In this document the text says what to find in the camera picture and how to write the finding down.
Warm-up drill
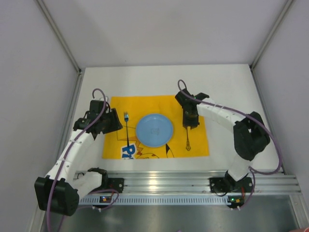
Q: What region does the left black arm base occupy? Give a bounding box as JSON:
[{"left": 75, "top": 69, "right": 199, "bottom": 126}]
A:
[{"left": 98, "top": 177, "right": 125, "bottom": 193}]

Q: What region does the light blue plate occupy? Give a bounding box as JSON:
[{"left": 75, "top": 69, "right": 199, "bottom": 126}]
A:
[{"left": 136, "top": 114, "right": 174, "bottom": 148}]

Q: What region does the aluminium mounting rail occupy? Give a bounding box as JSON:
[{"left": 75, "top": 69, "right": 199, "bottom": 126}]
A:
[{"left": 104, "top": 171, "right": 301, "bottom": 196}]

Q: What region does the aluminium frame post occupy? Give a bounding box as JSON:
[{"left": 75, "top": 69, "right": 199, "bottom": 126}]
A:
[
  {"left": 250, "top": 0, "right": 296, "bottom": 71},
  {"left": 36, "top": 0, "right": 82, "bottom": 73}
]

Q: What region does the right aluminium frame post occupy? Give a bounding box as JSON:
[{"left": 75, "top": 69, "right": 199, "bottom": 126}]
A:
[{"left": 250, "top": 0, "right": 296, "bottom": 71}]

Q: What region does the slotted cable duct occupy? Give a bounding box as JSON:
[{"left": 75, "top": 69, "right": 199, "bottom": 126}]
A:
[{"left": 79, "top": 194, "right": 244, "bottom": 206}]

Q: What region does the left aluminium frame post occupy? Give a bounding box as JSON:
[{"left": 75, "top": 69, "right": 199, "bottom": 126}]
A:
[{"left": 36, "top": 0, "right": 82, "bottom": 73}]

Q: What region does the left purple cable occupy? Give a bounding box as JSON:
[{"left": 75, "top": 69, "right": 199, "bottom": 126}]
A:
[{"left": 45, "top": 88, "right": 119, "bottom": 232}]

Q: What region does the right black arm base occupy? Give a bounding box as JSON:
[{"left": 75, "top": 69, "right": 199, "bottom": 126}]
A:
[{"left": 209, "top": 177, "right": 253, "bottom": 194}]

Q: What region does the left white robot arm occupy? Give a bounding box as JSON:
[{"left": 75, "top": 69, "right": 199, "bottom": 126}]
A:
[{"left": 34, "top": 100, "right": 124, "bottom": 216}]

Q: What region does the yellow cartoon print cloth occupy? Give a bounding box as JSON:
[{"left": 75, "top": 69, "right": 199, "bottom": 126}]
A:
[{"left": 102, "top": 95, "right": 210, "bottom": 160}]

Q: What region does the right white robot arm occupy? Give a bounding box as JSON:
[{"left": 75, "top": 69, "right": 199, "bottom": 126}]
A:
[{"left": 175, "top": 88, "right": 270, "bottom": 185}]

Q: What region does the blue metallic fork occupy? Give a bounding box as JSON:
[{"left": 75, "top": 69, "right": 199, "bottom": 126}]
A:
[{"left": 124, "top": 112, "right": 130, "bottom": 147}]

